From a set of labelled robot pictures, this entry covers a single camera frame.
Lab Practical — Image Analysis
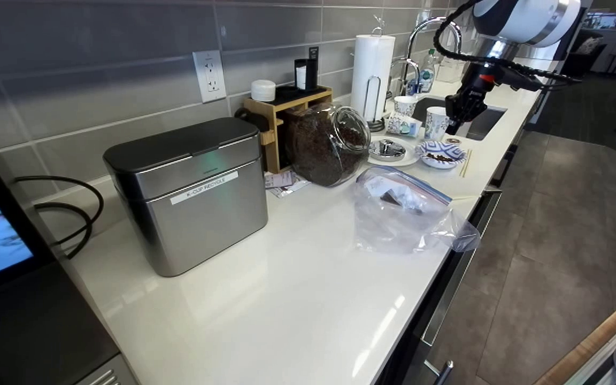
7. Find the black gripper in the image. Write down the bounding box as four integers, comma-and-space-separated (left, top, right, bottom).
444, 63, 496, 132

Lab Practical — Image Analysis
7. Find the clear zip plastic bag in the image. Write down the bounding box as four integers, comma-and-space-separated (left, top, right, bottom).
351, 167, 479, 254

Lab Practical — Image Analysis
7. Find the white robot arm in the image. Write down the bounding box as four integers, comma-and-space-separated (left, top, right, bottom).
435, 0, 581, 132

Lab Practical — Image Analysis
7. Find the blue white patterned bowl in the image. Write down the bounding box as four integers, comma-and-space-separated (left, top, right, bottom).
420, 142, 464, 169

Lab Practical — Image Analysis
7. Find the glass jar of coffee beans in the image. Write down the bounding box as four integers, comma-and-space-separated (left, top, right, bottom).
291, 104, 369, 189

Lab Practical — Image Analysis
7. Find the front patterned paper cup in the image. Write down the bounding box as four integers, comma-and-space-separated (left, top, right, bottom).
425, 107, 448, 142

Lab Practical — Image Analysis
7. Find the large chrome faucet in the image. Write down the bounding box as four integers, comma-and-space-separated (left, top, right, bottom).
400, 15, 464, 93

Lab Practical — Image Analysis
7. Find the back patterned paper cup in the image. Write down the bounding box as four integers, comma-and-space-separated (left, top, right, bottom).
394, 97, 416, 115

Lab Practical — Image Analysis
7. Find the lying patterned paper cup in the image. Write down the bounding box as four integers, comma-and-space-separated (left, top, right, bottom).
387, 115, 420, 138

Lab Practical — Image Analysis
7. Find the white paper towel roll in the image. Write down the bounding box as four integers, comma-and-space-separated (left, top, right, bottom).
351, 35, 396, 122

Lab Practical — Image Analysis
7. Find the white plate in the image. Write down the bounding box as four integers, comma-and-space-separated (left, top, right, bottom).
368, 136, 416, 167

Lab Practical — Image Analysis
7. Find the wooden rack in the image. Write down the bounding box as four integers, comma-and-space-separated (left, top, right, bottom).
242, 85, 331, 174

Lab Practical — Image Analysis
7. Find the stainless steel bin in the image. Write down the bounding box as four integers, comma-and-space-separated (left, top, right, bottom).
103, 118, 268, 276

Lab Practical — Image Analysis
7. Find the black monitor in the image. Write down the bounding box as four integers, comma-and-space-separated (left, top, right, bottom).
0, 178, 134, 385

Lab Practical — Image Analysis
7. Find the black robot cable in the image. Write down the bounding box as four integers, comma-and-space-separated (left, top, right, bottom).
432, 0, 572, 84

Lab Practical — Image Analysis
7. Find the wall power outlet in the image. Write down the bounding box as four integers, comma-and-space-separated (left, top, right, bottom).
192, 50, 226, 102

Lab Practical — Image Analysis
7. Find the black power cable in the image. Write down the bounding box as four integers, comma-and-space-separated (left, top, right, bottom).
9, 174, 106, 260

